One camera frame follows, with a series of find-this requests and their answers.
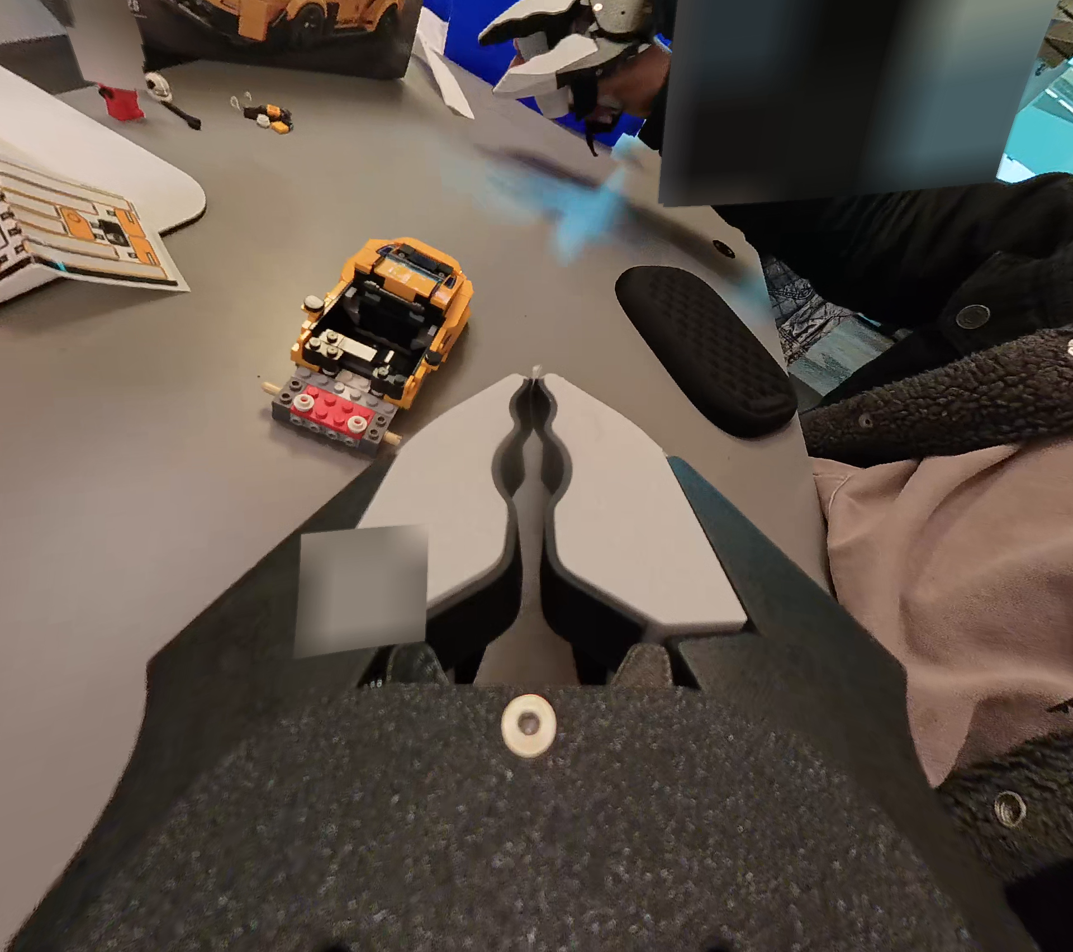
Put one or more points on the white minifigure helmet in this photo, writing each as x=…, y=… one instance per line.
x=157, y=86

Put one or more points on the black textured wrist rest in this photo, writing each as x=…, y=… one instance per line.
x=712, y=357

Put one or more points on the person's right hand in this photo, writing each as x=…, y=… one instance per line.
x=641, y=88

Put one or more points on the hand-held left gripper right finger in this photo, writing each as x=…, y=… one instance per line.
x=620, y=533

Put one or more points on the person's beige hoodie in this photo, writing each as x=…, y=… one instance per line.
x=939, y=566

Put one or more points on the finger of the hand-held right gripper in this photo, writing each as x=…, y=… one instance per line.
x=549, y=67
x=541, y=13

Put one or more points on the red lego minifigure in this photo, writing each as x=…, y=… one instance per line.
x=121, y=103

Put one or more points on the white stand with clear rods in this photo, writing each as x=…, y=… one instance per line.
x=100, y=155

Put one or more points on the yellow lego car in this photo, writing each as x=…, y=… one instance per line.
x=377, y=348

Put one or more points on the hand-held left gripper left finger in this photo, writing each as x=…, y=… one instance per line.
x=453, y=482

